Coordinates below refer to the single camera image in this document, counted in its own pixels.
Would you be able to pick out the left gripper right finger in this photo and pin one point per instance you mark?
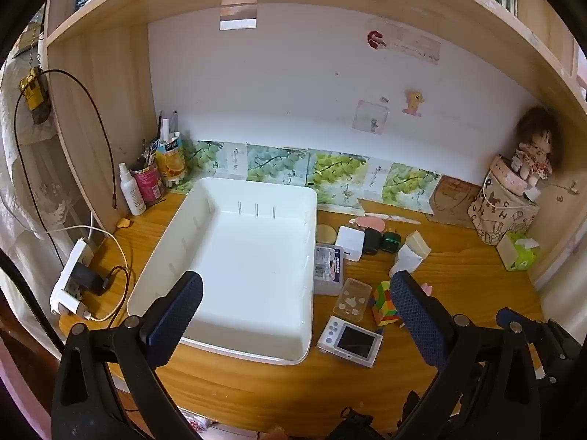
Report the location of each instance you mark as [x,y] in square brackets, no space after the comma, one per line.
[424,317]

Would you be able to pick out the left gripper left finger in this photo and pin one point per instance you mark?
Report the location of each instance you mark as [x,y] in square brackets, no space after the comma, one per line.
[168,317]

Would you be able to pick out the multicolour puzzle cube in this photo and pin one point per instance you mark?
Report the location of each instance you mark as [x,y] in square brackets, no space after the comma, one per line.
[383,309]

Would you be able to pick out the small clear plastic box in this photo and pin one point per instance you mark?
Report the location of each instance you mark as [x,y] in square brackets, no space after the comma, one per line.
[352,301]

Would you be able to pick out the white compact digital camera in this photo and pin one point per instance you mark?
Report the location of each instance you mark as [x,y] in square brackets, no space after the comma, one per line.
[350,342]

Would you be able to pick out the white square charger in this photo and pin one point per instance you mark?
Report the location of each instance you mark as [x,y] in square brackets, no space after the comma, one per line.
[351,241]

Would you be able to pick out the labelled clear plastic box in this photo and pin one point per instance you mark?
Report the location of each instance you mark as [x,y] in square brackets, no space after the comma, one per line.
[328,274]

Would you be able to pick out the pink hair rollers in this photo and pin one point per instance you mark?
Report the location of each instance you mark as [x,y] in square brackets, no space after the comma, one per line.
[428,289]

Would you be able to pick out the cream rectangular box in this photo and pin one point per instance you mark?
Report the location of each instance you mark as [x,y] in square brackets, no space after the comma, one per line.
[416,243]

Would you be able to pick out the green and gold perfume bottle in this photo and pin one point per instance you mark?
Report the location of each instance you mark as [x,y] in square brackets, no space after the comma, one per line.
[390,241]

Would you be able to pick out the black plug adapter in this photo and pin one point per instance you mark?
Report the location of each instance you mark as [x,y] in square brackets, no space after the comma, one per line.
[371,241]

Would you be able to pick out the green tissue pack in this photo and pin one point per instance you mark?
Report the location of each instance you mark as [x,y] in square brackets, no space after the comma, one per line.
[517,251]

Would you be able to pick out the white power strip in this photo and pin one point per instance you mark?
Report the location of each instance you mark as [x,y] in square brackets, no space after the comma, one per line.
[66,295]

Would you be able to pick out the pink oval case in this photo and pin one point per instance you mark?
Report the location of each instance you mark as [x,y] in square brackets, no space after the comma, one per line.
[368,223]

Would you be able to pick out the brown cardboard drawing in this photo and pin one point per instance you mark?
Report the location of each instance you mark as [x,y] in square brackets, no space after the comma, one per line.
[450,202]

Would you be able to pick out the white plastic organizer tray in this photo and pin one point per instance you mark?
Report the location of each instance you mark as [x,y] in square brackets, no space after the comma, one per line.
[253,245]

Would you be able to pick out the white spray bottle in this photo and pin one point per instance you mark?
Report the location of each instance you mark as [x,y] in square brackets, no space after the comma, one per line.
[130,191]

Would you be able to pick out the patterned canvas bag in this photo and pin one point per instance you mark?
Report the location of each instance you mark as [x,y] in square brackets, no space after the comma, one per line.
[501,205]

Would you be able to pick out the round cream compact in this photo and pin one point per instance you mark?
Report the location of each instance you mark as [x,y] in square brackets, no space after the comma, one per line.
[325,234]

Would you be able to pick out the red can pen holder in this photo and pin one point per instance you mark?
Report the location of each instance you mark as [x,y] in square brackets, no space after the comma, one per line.
[149,182]

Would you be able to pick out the grape picture strip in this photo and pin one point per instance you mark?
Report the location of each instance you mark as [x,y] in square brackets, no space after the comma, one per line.
[342,181]

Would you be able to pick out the orange juice carton holder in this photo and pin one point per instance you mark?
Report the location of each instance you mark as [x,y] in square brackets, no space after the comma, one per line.
[171,161]

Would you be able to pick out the brown haired doll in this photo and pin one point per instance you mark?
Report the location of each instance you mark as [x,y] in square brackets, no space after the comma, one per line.
[539,149]

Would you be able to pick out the wooden shelf unit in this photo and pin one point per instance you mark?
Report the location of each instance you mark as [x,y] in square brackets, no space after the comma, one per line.
[436,84]

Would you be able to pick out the yellow hanging tag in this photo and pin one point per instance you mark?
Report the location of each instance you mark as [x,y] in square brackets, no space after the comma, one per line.
[33,88]

